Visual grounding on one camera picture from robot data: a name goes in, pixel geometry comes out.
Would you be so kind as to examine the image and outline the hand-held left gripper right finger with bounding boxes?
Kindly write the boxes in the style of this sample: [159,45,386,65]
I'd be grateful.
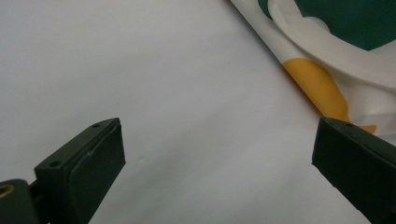
[311,117,396,224]

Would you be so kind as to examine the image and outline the white tote bag colourful print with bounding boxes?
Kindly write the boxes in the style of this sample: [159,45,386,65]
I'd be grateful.
[230,0,396,144]

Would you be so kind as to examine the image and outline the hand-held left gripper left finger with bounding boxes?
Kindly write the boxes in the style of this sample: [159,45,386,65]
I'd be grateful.
[34,117,127,224]

